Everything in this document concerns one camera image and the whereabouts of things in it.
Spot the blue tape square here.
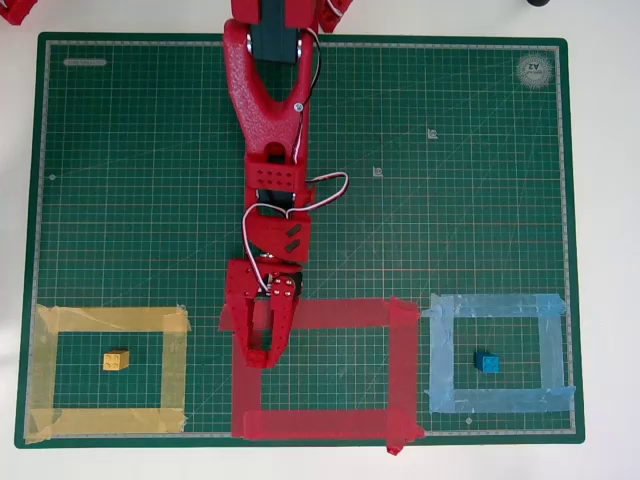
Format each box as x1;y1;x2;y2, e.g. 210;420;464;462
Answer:
420;292;577;415

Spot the red tape square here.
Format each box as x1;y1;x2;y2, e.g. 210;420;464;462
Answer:
218;296;426;456

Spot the green cutting mat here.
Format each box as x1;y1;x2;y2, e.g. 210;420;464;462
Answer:
13;31;586;450

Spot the yellow tape square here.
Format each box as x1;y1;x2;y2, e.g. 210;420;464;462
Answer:
24;302;192;445

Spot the white servo cable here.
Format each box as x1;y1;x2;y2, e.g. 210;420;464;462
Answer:
242;27;350;296

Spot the blue cube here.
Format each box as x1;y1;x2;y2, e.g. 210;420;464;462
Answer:
473;350;501;375

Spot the yellow cube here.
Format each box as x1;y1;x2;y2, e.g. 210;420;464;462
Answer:
102;349;131;372

